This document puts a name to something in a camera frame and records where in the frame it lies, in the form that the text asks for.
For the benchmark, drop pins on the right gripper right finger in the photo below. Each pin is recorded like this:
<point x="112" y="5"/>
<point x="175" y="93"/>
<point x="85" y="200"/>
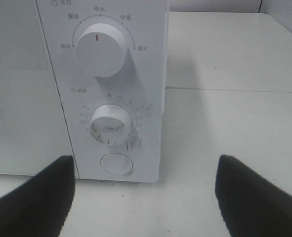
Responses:
<point x="250" y="205"/>

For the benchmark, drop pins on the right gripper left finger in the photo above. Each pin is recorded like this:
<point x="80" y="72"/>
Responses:
<point x="40" y="206"/>

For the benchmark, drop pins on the white microwave oven body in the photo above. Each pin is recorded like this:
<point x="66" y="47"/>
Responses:
<point x="139" y="87"/>

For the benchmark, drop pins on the white microwave door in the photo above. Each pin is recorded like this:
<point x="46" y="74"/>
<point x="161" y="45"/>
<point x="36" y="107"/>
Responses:
<point x="33" y="131"/>

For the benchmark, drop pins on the upper white power knob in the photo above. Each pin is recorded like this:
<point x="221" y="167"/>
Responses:
<point x="101" y="49"/>

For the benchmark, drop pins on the round white door button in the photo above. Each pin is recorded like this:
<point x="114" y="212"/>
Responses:
<point x="116" y="164"/>

